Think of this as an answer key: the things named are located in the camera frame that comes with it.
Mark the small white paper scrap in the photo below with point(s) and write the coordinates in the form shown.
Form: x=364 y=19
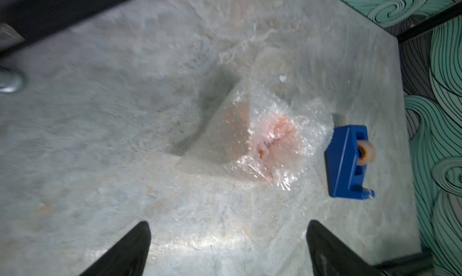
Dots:
x=282 y=78

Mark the clear bubble wrap sheet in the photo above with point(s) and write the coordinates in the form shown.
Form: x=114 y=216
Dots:
x=312 y=116

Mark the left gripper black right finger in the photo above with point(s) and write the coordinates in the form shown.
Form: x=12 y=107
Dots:
x=331 y=257

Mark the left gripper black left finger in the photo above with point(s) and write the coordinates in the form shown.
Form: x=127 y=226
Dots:
x=127 y=257

